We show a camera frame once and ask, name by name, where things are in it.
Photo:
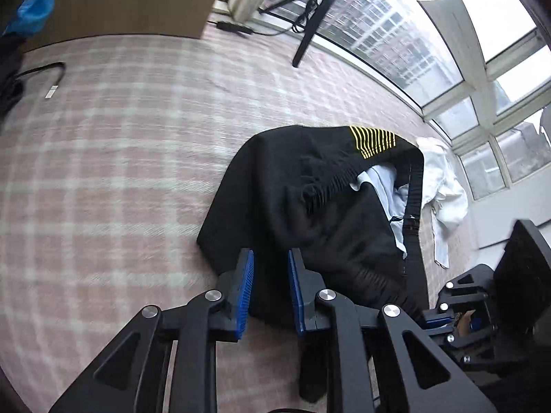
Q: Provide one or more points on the dark folded clothes pile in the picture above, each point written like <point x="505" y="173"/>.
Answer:
<point x="11" y="61"/>

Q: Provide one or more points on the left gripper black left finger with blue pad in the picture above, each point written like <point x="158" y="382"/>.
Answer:
<point x="166" y="356"/>

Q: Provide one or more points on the black inline cable switch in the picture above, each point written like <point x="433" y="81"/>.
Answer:
<point x="234" y="28"/>

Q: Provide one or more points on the black tripod stand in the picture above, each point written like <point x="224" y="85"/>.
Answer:
<point x="306" y="23"/>

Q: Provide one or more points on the pink plaid mat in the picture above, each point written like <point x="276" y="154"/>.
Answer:
<point x="109" y="164"/>

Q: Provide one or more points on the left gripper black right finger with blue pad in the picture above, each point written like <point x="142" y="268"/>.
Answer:
<point x="371" y="360"/>

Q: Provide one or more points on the black shorts yellow stripes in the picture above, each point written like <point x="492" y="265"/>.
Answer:
<point x="349" y="198"/>

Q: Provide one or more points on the white crumpled garment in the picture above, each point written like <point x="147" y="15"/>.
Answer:
<point x="443" y="194"/>

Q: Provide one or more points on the large wooden board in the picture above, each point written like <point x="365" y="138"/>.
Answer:
<point x="73" y="19"/>

